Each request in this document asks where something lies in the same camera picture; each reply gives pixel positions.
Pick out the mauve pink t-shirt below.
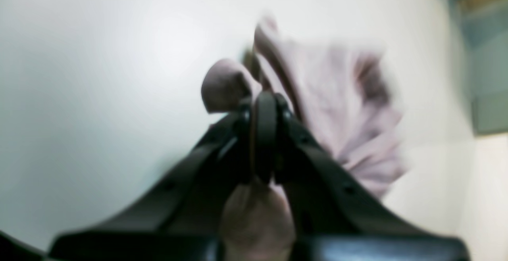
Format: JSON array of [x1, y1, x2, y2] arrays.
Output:
[[201, 15, 405, 261]]

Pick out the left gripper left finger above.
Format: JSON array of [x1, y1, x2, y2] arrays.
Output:
[[49, 108, 250, 261]]

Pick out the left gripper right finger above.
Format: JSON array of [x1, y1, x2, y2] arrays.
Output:
[[253, 92, 470, 261]]

